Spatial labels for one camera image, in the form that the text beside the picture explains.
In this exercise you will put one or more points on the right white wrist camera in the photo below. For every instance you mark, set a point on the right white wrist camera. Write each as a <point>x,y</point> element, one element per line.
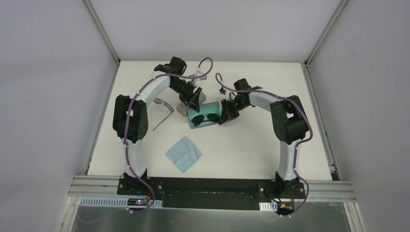
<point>224,92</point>

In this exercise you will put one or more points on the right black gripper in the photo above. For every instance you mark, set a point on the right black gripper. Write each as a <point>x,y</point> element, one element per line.
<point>227,114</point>

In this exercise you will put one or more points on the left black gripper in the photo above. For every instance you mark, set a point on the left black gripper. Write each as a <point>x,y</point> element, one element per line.
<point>191,94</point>

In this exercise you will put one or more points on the thin-frame sunglasses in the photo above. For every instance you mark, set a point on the thin-frame sunglasses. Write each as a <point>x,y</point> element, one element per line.
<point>197,120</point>
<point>167,110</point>

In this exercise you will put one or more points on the left white cable duct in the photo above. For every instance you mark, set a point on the left white cable duct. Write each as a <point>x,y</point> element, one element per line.
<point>115,202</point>

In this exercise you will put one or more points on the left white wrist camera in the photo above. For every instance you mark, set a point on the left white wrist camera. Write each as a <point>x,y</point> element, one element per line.
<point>199,75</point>

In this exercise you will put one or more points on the white cable duct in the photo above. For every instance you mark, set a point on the white cable duct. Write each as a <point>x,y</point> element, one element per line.
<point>115,202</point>
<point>268,206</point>

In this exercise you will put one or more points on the lower blue cleaning cloth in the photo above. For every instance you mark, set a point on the lower blue cleaning cloth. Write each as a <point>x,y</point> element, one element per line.
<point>183,154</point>

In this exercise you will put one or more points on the aluminium front rail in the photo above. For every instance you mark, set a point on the aluminium front rail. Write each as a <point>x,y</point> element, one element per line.
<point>319,190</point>

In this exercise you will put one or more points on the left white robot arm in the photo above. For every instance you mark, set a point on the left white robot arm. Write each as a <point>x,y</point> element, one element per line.
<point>130,119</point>

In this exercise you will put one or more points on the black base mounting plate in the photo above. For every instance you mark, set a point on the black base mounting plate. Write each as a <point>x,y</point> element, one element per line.
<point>209,193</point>

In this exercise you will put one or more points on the blue-green glasses case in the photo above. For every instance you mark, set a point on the blue-green glasses case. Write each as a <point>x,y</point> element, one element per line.
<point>206,108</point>

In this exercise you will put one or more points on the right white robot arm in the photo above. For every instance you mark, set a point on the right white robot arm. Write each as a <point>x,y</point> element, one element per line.
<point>290,125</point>

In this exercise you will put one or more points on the right white cable duct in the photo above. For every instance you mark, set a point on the right white cable duct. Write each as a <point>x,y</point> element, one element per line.
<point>268,206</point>

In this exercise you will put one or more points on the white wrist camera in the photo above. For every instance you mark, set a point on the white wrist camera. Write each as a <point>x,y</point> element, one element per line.
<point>224,92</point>
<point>199,75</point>

